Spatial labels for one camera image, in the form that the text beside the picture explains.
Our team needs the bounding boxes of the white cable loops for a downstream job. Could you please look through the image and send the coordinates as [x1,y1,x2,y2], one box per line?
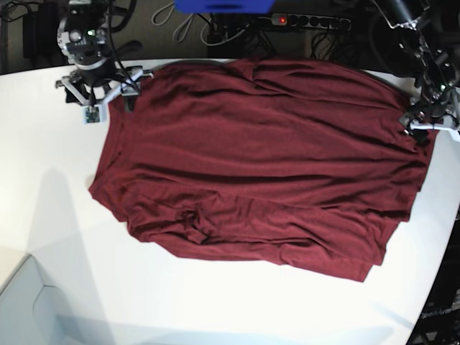
[152,3,252,47]

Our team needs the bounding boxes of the dark red t-shirt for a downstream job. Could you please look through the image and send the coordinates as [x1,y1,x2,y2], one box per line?
[89,58,436,282]

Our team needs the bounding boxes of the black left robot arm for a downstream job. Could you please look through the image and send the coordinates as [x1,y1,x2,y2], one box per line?
[373,1,459,143]

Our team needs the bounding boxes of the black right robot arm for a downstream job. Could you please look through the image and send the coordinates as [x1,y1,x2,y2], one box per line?
[55,1,142,121]

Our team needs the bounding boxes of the black power strip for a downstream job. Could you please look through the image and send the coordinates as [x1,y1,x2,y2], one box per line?
[270,14,351,31]

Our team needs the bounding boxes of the white bin at corner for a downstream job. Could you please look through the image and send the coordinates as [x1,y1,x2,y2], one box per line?
[1,256,64,344]

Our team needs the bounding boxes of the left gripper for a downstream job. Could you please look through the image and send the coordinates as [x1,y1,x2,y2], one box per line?
[409,96,459,145]

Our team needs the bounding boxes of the black box on floor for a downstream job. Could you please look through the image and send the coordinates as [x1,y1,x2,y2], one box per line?
[22,8,59,59]

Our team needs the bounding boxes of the blue box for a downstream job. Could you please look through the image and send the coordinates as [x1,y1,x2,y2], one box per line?
[174,0,275,14]

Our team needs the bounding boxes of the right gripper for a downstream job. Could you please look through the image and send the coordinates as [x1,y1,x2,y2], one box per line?
[65,57,137,113]

